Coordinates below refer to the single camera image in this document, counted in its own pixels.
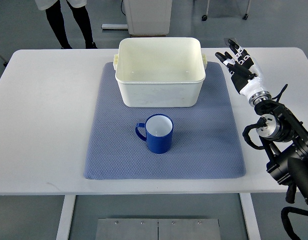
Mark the white table leg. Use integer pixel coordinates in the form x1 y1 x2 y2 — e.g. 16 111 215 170
56 195 76 240
239 193 261 240

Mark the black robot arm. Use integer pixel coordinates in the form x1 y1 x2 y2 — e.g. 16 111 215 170
242 91 308 240

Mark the blue mug white inside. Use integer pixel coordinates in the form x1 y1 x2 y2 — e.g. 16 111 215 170
135 114 174 154

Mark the left white table leg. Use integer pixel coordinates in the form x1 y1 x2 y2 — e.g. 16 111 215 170
56 195 76 240

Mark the rolling chair base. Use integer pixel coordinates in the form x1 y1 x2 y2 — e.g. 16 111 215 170
201 0 251 22

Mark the white pedestal cabinet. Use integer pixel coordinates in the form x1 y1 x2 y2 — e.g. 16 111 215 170
101 0 173 37

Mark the blue textured mat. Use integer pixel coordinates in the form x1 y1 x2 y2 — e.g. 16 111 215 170
83 61 246 181

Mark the grey floor outlet plate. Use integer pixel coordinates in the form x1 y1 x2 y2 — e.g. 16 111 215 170
224 37 237 46

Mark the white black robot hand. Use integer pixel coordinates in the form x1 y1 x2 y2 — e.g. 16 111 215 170
215 39 271 106

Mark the person in black leggings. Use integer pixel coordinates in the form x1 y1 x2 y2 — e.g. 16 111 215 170
35 0 98 50

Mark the cream plastic box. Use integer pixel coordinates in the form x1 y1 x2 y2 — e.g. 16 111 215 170
113 37 207 108

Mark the right white table leg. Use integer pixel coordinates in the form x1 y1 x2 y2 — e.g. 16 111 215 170
239 193 261 240

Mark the metal floor plate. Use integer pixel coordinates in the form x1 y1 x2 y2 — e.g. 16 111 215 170
95 218 221 240

